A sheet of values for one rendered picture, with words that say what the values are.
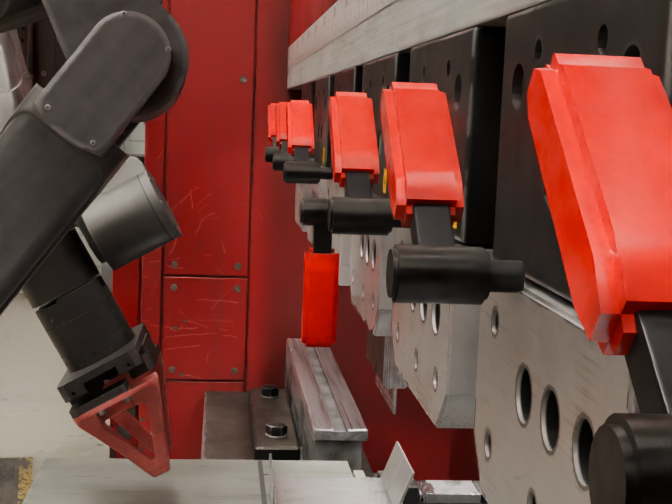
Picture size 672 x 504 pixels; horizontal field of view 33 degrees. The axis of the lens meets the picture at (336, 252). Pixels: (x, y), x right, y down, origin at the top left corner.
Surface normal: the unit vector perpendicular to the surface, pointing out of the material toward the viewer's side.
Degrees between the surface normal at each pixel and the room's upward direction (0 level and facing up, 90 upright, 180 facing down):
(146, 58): 87
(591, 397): 90
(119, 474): 0
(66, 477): 0
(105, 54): 87
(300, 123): 39
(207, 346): 90
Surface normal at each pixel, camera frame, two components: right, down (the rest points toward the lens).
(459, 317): 0.10, 0.12
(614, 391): -0.99, -0.03
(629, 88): 0.10, -0.69
